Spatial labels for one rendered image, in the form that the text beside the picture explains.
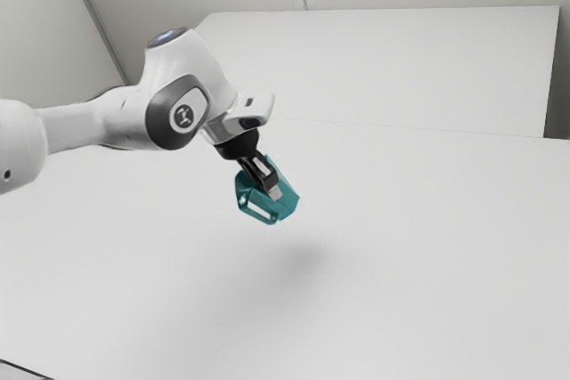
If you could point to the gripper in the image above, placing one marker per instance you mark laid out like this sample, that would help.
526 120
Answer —
238 144

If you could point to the teal faceted mug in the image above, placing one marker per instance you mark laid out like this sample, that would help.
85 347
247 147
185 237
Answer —
287 202

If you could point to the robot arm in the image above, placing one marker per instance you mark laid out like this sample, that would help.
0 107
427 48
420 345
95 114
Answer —
111 119

